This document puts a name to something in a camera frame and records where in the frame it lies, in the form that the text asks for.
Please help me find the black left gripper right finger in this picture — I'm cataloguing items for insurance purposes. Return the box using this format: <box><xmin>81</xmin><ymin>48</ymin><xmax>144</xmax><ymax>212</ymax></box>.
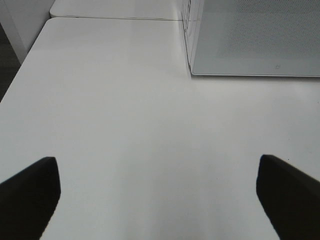
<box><xmin>256</xmin><ymin>154</ymin><xmax>320</xmax><ymax>240</ymax></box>

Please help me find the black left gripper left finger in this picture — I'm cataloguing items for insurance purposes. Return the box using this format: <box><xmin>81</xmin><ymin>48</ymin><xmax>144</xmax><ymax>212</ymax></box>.
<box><xmin>0</xmin><ymin>156</ymin><xmax>61</xmax><ymax>240</ymax></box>

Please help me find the white microwave oven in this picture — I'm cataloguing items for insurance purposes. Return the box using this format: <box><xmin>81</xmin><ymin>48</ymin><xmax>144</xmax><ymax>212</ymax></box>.
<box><xmin>174</xmin><ymin>0</ymin><xmax>320</xmax><ymax>78</ymax></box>

